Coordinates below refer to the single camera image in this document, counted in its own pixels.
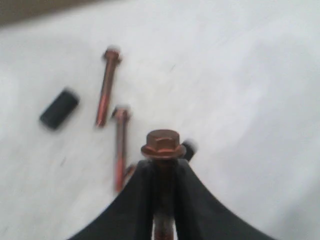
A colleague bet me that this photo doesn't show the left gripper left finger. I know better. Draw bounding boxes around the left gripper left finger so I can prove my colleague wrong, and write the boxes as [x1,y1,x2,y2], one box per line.
[65,159,161,240]

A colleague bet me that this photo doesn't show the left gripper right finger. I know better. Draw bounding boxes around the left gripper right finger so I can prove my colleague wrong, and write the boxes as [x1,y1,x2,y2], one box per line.
[171,158,268,240]

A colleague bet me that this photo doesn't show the copper flange bolt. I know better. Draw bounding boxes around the copper flange bolt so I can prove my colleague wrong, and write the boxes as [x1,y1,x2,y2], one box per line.
[94,46,123,128]
[140,128,187,240]
[111,106,132,193]

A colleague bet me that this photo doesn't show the black cylindrical sleeve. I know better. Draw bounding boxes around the black cylindrical sleeve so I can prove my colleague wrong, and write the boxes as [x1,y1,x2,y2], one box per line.
[39,87,81,130]
[180,138,200,163]

